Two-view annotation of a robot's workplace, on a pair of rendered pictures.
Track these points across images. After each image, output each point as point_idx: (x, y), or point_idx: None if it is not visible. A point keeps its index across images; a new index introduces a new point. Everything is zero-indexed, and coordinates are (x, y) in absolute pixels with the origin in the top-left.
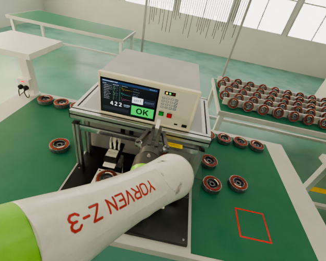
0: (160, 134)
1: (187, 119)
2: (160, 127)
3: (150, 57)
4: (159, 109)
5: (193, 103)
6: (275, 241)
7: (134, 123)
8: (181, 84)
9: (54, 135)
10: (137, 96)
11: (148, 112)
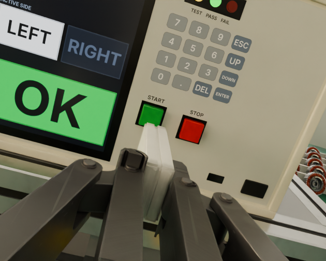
0: (206, 217)
1: (277, 155)
2: (177, 167)
3: None
4: (144, 88)
5: (322, 68)
6: None
7: None
8: None
9: None
10: (30, 0)
11: (86, 104)
